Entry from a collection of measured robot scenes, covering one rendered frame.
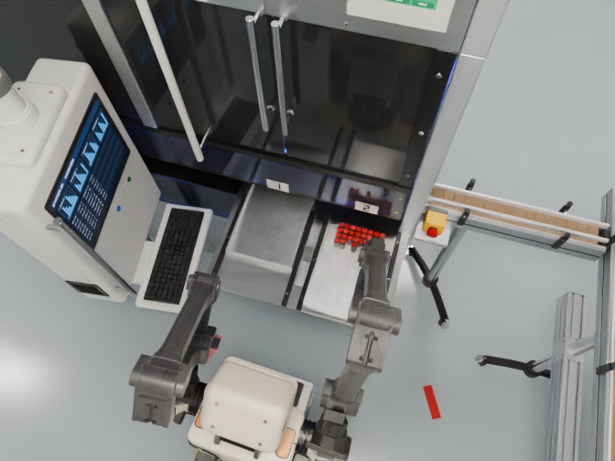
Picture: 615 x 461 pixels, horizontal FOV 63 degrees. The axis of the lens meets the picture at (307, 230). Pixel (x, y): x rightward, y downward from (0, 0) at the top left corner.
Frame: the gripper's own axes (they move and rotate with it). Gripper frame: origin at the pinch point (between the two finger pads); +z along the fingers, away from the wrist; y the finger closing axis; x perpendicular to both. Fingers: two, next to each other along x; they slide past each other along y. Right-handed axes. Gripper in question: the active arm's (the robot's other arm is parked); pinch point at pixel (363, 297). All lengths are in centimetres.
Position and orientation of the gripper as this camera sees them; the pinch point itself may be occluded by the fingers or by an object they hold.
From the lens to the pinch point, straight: 162.9
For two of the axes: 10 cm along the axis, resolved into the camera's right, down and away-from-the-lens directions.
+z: -0.3, 5.7, 8.2
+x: -9.6, -2.4, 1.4
